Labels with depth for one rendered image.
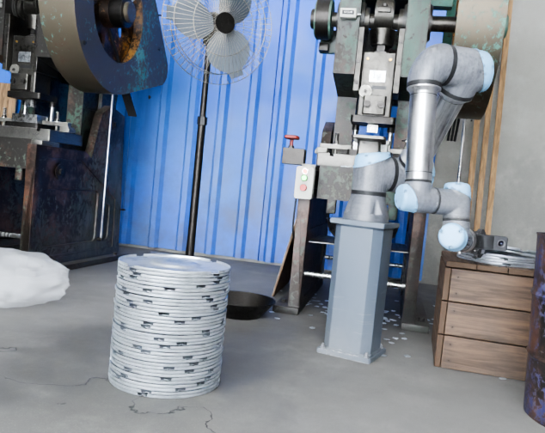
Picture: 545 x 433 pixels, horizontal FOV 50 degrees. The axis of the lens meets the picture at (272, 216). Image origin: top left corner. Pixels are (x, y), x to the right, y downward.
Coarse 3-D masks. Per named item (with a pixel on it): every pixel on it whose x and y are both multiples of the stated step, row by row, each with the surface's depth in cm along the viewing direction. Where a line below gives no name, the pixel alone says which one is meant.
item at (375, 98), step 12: (372, 60) 262; (384, 60) 261; (372, 72) 262; (384, 72) 261; (360, 84) 263; (372, 84) 262; (384, 84) 261; (360, 96) 264; (372, 96) 260; (384, 96) 258; (360, 108) 264; (372, 108) 260; (384, 108) 259
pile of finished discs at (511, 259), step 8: (464, 256) 200; (472, 256) 197; (488, 256) 193; (496, 256) 191; (504, 256) 190; (512, 256) 197; (520, 256) 200; (528, 256) 204; (496, 264) 191; (504, 264) 195; (512, 264) 190; (520, 264) 190; (528, 264) 190
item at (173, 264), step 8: (128, 256) 159; (136, 256) 161; (144, 256) 163; (152, 256) 164; (160, 256) 166; (168, 256) 168; (176, 256) 168; (184, 256) 168; (192, 256) 168; (128, 264) 147; (136, 264) 148; (144, 264) 149; (152, 264) 150; (160, 264) 149; (168, 264) 149; (176, 264) 150; (184, 264) 152; (192, 264) 153; (200, 264) 159; (208, 264) 160; (216, 264) 162; (224, 264) 161; (168, 272) 140; (176, 272) 140; (184, 272) 140; (192, 272) 141; (200, 272) 142; (208, 272) 143; (216, 272) 147
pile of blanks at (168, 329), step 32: (128, 288) 147; (160, 288) 140; (192, 288) 141; (224, 288) 150; (128, 320) 143; (160, 320) 140; (192, 320) 145; (224, 320) 153; (128, 352) 142; (160, 352) 141; (192, 352) 143; (128, 384) 142; (160, 384) 143; (192, 384) 144
